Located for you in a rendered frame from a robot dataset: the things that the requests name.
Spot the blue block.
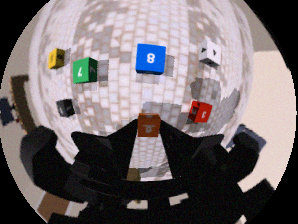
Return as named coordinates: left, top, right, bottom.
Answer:
left=136, top=44, right=166, bottom=76

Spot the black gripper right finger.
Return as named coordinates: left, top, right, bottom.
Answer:
left=160, top=120, right=225, bottom=179

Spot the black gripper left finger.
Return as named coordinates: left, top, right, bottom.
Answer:
left=71, top=119, right=137, bottom=180

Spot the red block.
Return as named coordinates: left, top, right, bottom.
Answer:
left=188, top=100, right=213, bottom=123

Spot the small green block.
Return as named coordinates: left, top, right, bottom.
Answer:
left=72, top=56, right=98, bottom=84

